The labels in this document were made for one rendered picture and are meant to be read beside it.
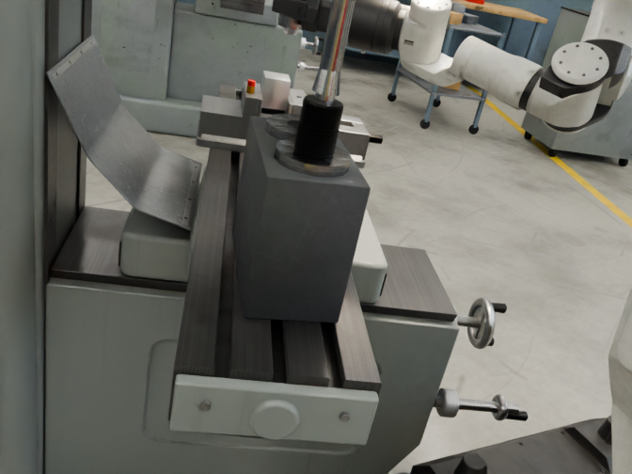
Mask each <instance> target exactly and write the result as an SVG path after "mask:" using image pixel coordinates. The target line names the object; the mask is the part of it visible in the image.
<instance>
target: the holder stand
mask: <svg viewBox="0 0 632 474"><path fill-rule="evenodd" d="M299 119H300V116H299V115H294V114H274V115H272V116H269V117H267V118H263V117H256V116H251V117H250V118H249V122H248V129H247V136H246V142H245V154H244V160H243V167H242V174H241V179H240V186H239V193H238V199H237V206H236V212H235V218H234V225H233V232H232V236H233V242H234V249H235V257H236V263H237V270H238V277H239V284H240V291H241V297H242V305H243V312H244V316H245V317H246V318H256V319H273V320H290V321H307V322H324V323H337V322H338V321H339V317H340V311H341V307H342V303H343V299H344V295H345V292H346V288H347V284H348V280H349V276H350V272H351V268H352V264H353V260H354V256H355V252H356V246H357V242H358V238H359V234H360V230H361V226H362V222H363V218H364V214H365V211H366V207H367V203H368V199H369V195H370V191H371V188H370V186H369V185H368V183H367V181H366V180H365V178H364V177H363V175H362V173H361V172H360V170H359V169H358V167H357V165H356V163H355V161H354V160H353V158H352V157H351V155H350V153H349V152H348V150H347V149H346V148H345V146H344V145H343V143H342V141H341V140H340V138H339V136H338V138H337V143H336V147H335V151H334V156H333V157H331V158H329V159H315V158H310V157H307V156H305V155H302V154H300V153H298V152H297V151H296V150H295V149H294V145H295V139H296V135H297V129H298V124H299Z"/></svg>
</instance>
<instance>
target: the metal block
mask: <svg viewBox="0 0 632 474"><path fill-rule="evenodd" d="M290 86H291V80H290V77H289V74H284V73H278V72H272V71H263V76H262V82H261V95H262V107H266V108H273V109H278V110H285V111H286V108H287V102H288V97H289V91H290Z"/></svg>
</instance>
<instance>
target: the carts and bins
mask: <svg viewBox="0 0 632 474"><path fill-rule="evenodd" d="M465 10H466V6H464V5H462V4H461V3H459V2H454V1H451V9H450V22H449V26H448V32H447V36H446V39H445V42H444V46H443V50H442V54H444V55H447V56H449V57H451V55H452V52H453V48H454V44H455V41H456V38H457V35H458V31H459V30H462V31H467V32H473V33H479V34H484V35H490V36H496V37H499V39H498V44H497V48H499V49H500V50H501V47H502V44H503V41H504V38H506V34H505V33H499V32H497V31H495V30H492V29H490V28H488V27H485V26H483V25H480V24H478V20H479V16H475V15H472V14H468V13H465ZM453 29H454V31H453ZM452 31H453V35H452ZM451 35H452V37H451ZM450 39H451V41H450ZM449 46H450V48H449ZM448 49H449V51H448ZM447 52H448V54H447ZM400 73H402V74H403V75H405V76H406V77H407V78H409V79H410V80H412V81H413V82H415V83H416V84H417V85H419V86H420V87H422V88H423V89H425V90H426V91H428V92H429V93H431V95H430V99H429V101H428V105H427V109H426V112H425V116H424V119H423V120H422V121H421V122H420V127H421V128H422V129H427V128H429V126H430V121H429V117H430V114H431V111H432V107H433V106H434V107H438V106H439V105H440V104H441V101H440V100H439V99H440V96H445V97H452V98H460V99H468V100H475V101H480V102H479V106H478V109H477V112H476V115H475V118H474V121H473V124H472V125H471V126H470V127H469V129H468V130H469V132H470V133H471V134H476V133H477V132H478V131H479V127H478V123H479V120H480V116H481V113H482V109H483V105H484V102H485V101H486V96H487V92H488V91H486V90H483V91H482V95H481V96H480V95H479V94H477V93H475V92H474V91H472V90H470V89H469V88H467V87H465V86H463V85H462V84H461V82H462V81H461V82H459V83H456V84H453V85H450V86H447V87H441V86H437V85H434V84H432V83H430V82H428V81H426V80H424V79H422V78H420V77H418V76H417V75H415V74H414V73H412V72H410V71H408V70H406V69H403V68H402V64H401V57H400V58H399V62H398V66H397V68H396V73H395V77H394V82H393V86H392V90H391V93H389V94H388V95H387V99H388V100H389V101H390V102H394V101H395V100H396V98H397V96H396V94H395V92H396V88H397V85H398V81H399V77H400ZM435 95H436V96H435Z"/></svg>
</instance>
